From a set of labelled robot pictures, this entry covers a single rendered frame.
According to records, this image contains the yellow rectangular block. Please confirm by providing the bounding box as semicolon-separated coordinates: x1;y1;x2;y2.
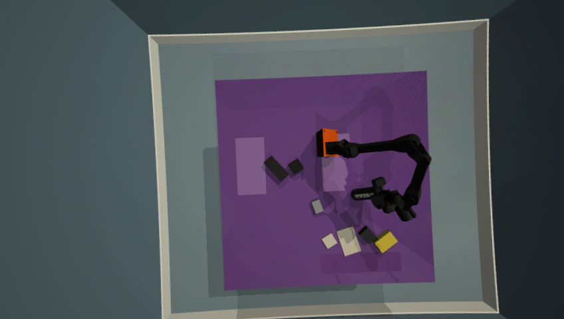
373;229;398;253

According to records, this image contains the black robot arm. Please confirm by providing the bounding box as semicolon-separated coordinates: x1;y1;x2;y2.
325;134;432;221

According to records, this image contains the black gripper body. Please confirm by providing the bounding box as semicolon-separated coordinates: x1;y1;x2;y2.
372;177;396;213

